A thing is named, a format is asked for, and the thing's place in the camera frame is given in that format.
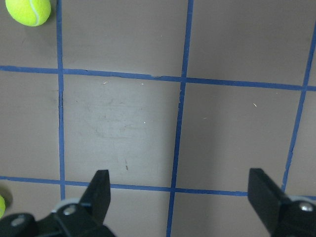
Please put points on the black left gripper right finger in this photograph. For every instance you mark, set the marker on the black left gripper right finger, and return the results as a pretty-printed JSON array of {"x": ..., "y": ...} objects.
[{"x": 281, "y": 214}]

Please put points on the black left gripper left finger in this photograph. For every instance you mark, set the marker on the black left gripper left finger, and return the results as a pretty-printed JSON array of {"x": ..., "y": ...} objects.
[{"x": 82, "y": 218}]

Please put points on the tennis ball far inner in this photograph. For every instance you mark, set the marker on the tennis ball far inner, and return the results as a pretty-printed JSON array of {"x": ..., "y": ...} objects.
[{"x": 2, "y": 206}]

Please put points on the tennis ball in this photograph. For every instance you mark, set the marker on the tennis ball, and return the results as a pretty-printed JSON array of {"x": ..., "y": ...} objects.
[
  {"x": 2, "y": 206},
  {"x": 30, "y": 13}
]

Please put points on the tennis ball far outer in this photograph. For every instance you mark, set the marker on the tennis ball far outer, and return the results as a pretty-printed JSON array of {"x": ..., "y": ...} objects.
[{"x": 30, "y": 13}]

